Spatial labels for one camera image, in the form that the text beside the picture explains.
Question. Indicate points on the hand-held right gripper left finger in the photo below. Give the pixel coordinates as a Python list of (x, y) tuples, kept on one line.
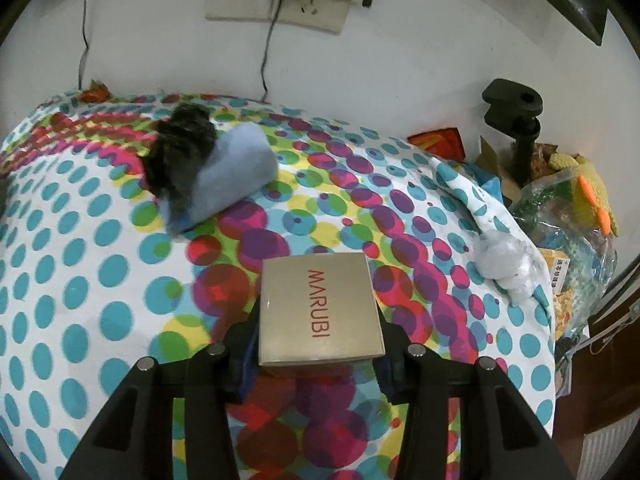
[(246, 377)]

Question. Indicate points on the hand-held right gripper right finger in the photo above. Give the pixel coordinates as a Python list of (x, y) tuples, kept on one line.
[(384, 382)]

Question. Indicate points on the gold cardboard box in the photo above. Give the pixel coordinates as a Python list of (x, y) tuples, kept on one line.
[(320, 310)]

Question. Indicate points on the polka dot bed sheet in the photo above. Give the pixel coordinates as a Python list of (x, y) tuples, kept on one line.
[(100, 260)]

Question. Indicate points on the blue rolled sock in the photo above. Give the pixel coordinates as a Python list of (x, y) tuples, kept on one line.
[(235, 170)]

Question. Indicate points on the wooden cabinet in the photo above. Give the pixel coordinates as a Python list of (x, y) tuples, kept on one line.
[(605, 360)]

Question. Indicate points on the black rolled cloth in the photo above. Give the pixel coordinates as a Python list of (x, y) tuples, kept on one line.
[(177, 155)]

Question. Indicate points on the brown cardboard box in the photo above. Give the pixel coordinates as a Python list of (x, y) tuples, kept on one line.
[(495, 165)]

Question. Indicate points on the red orange flat packet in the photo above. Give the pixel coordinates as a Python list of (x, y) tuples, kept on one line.
[(440, 142)]

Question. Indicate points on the clear plastic bag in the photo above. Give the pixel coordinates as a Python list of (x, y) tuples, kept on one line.
[(565, 210)]

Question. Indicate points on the yellow orange knitted toy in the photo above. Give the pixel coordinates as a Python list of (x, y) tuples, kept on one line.
[(590, 185)]

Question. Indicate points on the black clamp stand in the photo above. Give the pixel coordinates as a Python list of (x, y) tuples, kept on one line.
[(515, 105)]

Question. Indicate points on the small orange packet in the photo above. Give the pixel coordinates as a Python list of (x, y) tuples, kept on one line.
[(94, 94)]

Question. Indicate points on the white wall socket plate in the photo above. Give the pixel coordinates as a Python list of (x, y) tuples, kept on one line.
[(240, 2)]

